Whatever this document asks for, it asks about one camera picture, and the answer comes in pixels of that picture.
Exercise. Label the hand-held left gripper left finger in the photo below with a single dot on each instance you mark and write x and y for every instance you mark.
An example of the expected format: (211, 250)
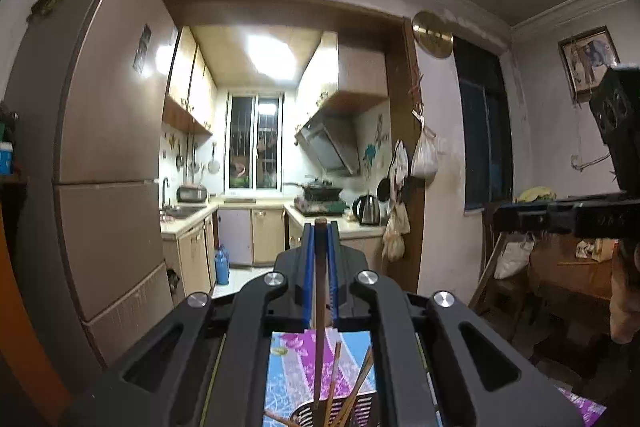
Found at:
(311, 277)

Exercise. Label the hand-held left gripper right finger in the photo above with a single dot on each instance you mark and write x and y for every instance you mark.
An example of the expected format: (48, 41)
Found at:
(331, 277)

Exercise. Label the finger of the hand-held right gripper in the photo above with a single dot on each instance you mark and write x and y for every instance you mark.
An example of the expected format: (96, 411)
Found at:
(560, 217)

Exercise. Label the dark wooden chopstick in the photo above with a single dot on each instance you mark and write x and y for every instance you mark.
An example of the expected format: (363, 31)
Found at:
(320, 307)

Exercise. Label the blue perforated utensil holder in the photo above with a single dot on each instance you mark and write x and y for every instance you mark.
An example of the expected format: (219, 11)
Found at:
(363, 407)

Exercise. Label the person's right hand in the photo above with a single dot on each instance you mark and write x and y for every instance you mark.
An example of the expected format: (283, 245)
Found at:
(627, 302)

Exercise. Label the dark wooden sideboard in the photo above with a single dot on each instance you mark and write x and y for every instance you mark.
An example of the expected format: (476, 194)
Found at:
(570, 277)

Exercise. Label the beige kitchen base cabinets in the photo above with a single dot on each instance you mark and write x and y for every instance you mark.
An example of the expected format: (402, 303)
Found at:
(265, 234)

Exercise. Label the steel electric kettle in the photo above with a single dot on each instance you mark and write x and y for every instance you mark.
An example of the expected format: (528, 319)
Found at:
(367, 211)

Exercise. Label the beige hanging bags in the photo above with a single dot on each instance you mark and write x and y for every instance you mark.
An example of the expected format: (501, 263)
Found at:
(396, 234)

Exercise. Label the black wok on stove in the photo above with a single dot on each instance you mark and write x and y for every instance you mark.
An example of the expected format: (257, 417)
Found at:
(320, 199)

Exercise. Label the floral striped tablecloth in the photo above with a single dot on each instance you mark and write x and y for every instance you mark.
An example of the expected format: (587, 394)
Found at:
(295, 357)

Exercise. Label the blue plastic bottle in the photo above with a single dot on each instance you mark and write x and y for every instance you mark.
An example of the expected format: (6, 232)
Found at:
(222, 266)

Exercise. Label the wooden chair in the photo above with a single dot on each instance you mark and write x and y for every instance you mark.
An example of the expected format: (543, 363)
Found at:
(500, 287)

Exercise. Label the black hanging pan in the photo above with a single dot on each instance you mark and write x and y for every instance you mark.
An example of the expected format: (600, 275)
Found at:
(383, 190)

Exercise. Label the dark room window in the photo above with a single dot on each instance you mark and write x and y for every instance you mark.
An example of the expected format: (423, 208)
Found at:
(482, 127)

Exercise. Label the white hanging cloth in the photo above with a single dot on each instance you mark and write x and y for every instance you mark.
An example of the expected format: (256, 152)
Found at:
(399, 164)

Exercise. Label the steel range hood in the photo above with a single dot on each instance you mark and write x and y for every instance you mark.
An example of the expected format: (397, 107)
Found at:
(330, 142)

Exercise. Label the grey countertop appliance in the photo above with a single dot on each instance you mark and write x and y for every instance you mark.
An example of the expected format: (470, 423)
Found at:
(192, 194)

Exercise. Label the kitchen window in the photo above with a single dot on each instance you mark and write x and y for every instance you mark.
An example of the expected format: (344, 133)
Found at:
(255, 142)

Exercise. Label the white plastic bag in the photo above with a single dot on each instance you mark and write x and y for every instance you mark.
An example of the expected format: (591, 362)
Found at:
(424, 157)

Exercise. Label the black kitchen faucet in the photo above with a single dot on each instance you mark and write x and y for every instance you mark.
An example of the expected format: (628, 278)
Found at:
(165, 192)

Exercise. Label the beige cabinet above hood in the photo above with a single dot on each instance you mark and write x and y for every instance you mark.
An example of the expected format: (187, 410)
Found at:
(345, 72)

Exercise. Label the brown refrigerator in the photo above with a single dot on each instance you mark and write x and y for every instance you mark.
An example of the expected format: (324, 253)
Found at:
(105, 157)

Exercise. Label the blue cup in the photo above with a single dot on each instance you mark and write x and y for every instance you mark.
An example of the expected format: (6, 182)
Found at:
(5, 159)

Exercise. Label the framed wall picture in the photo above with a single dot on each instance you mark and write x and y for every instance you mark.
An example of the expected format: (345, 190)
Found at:
(587, 64)

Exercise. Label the round golden wall plate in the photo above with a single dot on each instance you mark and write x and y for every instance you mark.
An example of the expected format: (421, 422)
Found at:
(432, 34)

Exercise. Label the beige wall cabinets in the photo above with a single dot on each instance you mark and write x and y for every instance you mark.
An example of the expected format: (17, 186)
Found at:
(190, 87)

